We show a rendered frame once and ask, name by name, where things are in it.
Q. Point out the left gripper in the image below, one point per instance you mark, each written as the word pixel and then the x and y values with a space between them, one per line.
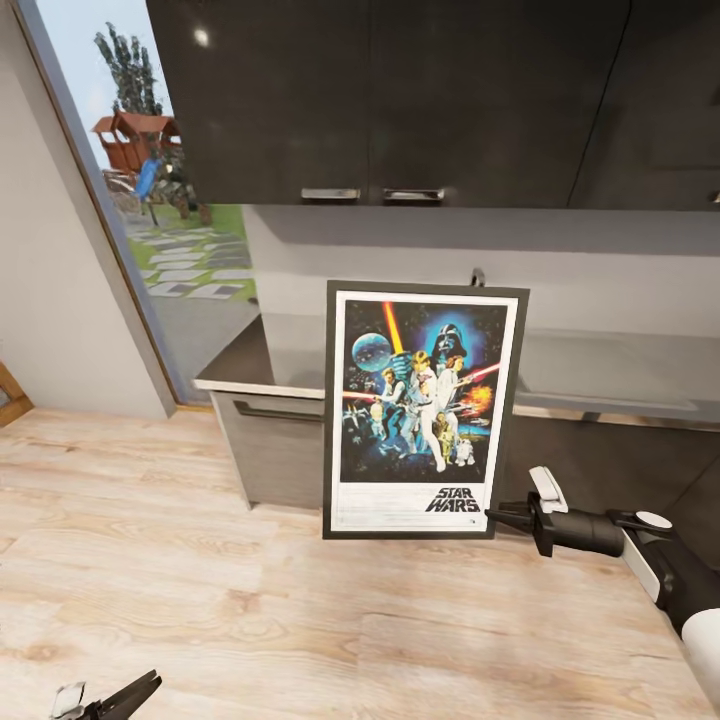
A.
pixel 124 703

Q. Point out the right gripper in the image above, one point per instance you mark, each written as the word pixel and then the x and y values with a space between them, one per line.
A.
pixel 573 530

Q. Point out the cabinet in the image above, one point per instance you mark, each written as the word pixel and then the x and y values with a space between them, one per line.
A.
pixel 655 143
pixel 397 103

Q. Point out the poster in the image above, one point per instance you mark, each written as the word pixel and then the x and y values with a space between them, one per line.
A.
pixel 420 382

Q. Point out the drop in sink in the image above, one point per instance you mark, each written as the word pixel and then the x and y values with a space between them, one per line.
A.
pixel 595 370

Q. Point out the fixed window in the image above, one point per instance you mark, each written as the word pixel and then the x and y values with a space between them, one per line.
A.
pixel 186 265

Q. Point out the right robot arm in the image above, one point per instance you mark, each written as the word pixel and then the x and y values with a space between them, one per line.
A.
pixel 683 589

